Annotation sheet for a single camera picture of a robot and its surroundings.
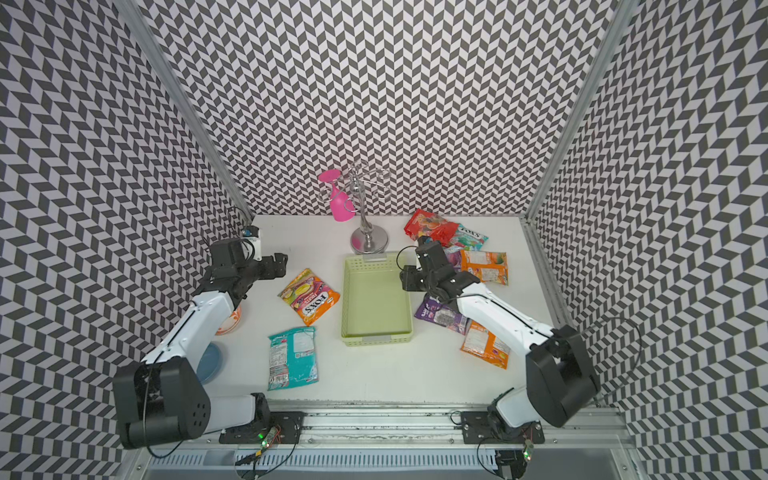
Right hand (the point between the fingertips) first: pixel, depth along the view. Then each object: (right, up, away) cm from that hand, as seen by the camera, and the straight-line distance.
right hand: (408, 279), depth 85 cm
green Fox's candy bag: (+23, +12, +24) cm, 35 cm away
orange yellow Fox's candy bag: (-31, -6, +9) cm, 33 cm away
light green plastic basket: (-10, -12, +11) cm, 19 cm away
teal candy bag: (-32, -22, -3) cm, 39 cm away
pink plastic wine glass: (-22, +23, +16) cm, 36 cm away
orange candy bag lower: (+21, -18, +1) cm, 28 cm away
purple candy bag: (+8, -10, +6) cm, 15 cm away
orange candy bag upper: (+28, +2, +17) cm, 33 cm away
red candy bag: (+8, +17, +24) cm, 30 cm away
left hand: (-40, +6, +2) cm, 41 cm away
